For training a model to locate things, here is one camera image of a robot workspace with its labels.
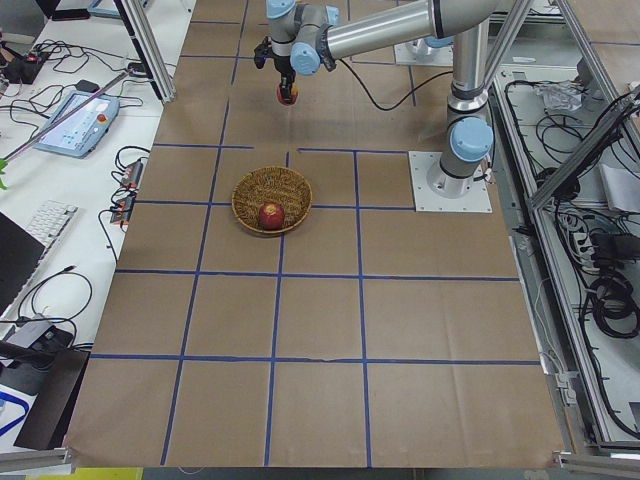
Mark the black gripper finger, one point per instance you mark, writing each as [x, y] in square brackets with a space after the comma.
[287, 79]

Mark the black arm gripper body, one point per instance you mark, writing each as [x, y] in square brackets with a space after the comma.
[283, 65]

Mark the red yellow apple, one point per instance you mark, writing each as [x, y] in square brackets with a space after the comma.
[287, 94]

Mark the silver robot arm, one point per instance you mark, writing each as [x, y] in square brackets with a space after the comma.
[304, 37]

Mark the round wicker basket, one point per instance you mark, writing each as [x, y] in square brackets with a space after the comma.
[286, 189]

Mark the dark red apple in basket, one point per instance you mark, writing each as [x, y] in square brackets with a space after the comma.
[271, 216]

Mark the blue teach pendant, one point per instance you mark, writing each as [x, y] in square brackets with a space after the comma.
[78, 135]

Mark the white keyboard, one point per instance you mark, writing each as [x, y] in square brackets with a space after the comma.
[49, 222]

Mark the metal rod with green tip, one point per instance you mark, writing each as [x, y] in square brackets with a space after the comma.
[60, 119]

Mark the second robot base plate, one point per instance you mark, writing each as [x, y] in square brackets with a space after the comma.
[428, 51]

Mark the aluminium frame post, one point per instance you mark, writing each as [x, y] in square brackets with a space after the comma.
[141, 35]

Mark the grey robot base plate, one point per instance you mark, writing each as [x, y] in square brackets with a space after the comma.
[434, 191]

